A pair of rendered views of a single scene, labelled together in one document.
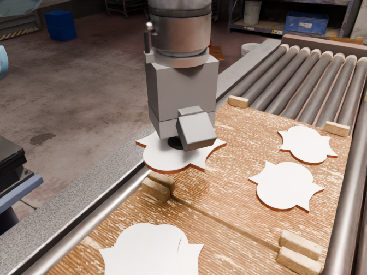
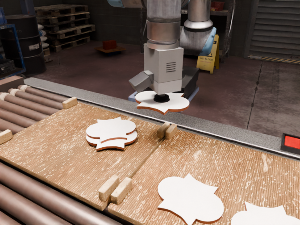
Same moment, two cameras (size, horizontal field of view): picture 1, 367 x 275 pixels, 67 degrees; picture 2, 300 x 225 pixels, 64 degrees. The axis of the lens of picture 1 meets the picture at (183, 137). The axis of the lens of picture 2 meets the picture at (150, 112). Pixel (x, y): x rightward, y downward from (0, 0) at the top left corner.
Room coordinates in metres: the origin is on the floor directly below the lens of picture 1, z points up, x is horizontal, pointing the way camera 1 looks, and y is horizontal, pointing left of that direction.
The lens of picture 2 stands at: (0.29, -0.57, 1.35)
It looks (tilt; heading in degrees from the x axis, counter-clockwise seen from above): 28 degrees down; 86
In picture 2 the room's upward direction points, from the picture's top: straight up
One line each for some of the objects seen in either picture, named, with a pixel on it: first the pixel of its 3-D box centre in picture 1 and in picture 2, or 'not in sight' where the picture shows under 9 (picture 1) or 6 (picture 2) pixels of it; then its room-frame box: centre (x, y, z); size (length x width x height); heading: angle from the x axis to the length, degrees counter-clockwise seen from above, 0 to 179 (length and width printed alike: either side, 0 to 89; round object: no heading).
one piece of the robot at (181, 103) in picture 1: (184, 95); (153, 65); (0.34, 0.00, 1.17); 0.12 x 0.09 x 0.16; 20
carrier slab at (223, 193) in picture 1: (258, 159); (225, 188); (0.49, -0.17, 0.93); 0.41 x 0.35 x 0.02; 148
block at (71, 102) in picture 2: not in sight; (70, 102); (0.05, 0.27, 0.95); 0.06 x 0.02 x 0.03; 57
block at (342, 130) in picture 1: (336, 129); not in sight; (0.58, -0.39, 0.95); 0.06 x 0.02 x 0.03; 58
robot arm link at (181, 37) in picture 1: (178, 31); (162, 31); (0.36, 0.01, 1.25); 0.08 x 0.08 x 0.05
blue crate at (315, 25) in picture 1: (306, 22); not in sight; (4.73, -1.99, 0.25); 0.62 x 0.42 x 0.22; 68
